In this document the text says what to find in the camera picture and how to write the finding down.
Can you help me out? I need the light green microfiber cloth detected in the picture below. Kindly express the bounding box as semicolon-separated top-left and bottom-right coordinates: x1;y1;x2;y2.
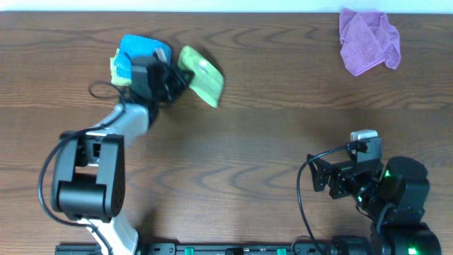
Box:
178;45;224;108

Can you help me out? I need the crumpled purple cloth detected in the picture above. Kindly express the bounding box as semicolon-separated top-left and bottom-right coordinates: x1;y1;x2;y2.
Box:
339;8;401;77

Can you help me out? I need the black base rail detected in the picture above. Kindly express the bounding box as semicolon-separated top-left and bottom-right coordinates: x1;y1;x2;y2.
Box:
55;236;337;255

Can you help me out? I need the folded yellow-green cloth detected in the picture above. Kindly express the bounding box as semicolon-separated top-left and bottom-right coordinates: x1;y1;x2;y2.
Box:
110;49;132;86

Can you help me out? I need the folded blue cloth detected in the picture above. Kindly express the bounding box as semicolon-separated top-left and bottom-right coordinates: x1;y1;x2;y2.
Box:
113;34;172;79

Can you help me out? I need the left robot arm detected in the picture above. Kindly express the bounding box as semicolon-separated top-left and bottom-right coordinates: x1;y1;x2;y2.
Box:
38;57;195;254

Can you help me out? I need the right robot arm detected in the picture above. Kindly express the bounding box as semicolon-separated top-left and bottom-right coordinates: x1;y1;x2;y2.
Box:
307;154;442;254

